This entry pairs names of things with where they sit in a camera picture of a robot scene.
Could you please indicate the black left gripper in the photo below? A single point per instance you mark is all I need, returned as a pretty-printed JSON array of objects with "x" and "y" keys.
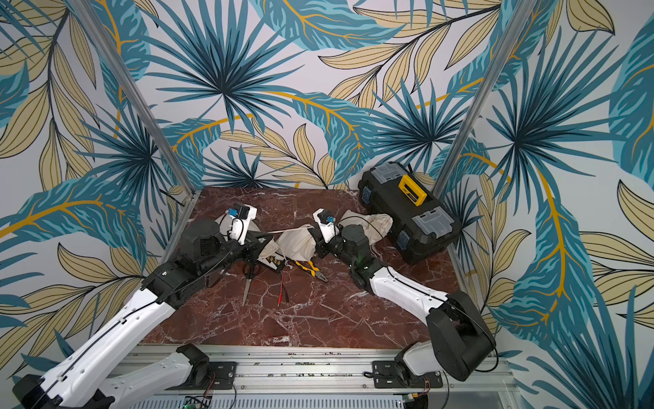
[{"x": 252, "y": 245}]

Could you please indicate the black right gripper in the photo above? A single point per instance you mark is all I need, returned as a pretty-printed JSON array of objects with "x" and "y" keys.
[{"x": 318, "y": 243}]

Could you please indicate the cream cloth soil bag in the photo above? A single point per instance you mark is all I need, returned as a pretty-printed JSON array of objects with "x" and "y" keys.
[{"x": 297, "y": 244}]

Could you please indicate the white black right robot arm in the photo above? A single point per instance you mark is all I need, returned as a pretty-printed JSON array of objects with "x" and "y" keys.
[{"x": 459, "y": 339}]

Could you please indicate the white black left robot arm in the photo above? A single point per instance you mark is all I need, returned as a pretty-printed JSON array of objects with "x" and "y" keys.
[{"x": 84, "y": 380}]

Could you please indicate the black connector board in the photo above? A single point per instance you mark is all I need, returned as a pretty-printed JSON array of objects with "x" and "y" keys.
[{"x": 275, "y": 262}]

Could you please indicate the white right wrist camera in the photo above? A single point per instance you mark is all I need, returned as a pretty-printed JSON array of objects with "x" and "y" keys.
[{"x": 327, "y": 224}]

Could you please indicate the black handled scissors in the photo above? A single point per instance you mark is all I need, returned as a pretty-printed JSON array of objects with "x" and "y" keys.
[{"x": 249, "y": 273}]

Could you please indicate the yellow handled pliers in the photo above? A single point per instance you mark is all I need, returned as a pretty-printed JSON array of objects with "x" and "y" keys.
[{"x": 312, "y": 270}]

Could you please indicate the black toolbox yellow handle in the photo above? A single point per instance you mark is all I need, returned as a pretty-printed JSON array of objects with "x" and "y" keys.
[{"x": 422, "y": 226}]

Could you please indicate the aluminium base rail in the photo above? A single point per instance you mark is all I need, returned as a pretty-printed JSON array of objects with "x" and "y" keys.
[{"x": 286, "y": 377}]

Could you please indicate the aluminium left corner post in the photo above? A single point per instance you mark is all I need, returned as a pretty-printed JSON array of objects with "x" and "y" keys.
[{"x": 92, "y": 25}]

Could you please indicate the aluminium corner post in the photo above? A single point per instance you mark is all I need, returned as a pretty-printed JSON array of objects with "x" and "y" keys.
[
  {"x": 506, "y": 43},
  {"x": 92, "y": 25}
]

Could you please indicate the aluminium right corner post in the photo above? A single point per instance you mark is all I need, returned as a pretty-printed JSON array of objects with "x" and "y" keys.
[{"x": 506, "y": 43}]

